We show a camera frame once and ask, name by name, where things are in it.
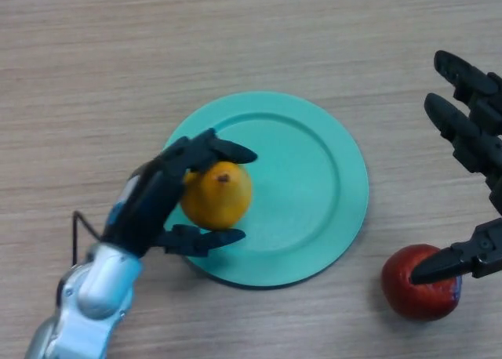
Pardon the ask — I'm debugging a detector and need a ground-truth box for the green round plate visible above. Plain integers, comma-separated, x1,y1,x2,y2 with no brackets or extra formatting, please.
158,91,369,289

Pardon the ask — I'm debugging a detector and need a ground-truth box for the red apple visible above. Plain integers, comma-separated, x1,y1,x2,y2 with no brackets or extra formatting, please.
380,244,464,321

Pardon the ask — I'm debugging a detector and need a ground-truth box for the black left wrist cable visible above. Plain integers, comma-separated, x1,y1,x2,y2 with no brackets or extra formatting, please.
71,211,102,266

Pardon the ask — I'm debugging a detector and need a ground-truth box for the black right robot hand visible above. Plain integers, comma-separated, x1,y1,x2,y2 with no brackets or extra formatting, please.
409,49,502,285

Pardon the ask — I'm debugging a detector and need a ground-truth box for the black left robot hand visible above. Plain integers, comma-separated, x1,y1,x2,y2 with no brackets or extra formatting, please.
100,128,259,258

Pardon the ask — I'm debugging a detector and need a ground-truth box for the yellow pear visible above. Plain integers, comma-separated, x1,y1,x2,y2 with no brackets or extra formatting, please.
179,161,253,231

